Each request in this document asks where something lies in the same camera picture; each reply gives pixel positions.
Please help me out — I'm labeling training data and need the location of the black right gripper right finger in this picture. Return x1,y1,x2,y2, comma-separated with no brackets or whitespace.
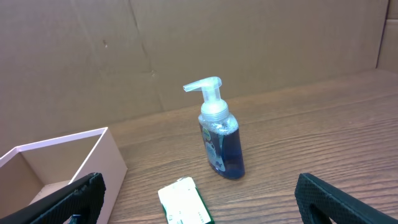
295,173,397,224

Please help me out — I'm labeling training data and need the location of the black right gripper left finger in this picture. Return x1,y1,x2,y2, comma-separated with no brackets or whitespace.
1,172,106,224

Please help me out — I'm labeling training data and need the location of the green white soap bar pack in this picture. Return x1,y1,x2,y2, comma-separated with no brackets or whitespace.
158,177,215,224

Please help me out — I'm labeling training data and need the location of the blue foaming soap dispenser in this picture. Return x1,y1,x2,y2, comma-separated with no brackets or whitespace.
183,77,245,179

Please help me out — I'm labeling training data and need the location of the white cardboard box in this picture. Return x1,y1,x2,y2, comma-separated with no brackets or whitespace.
1,128,127,223

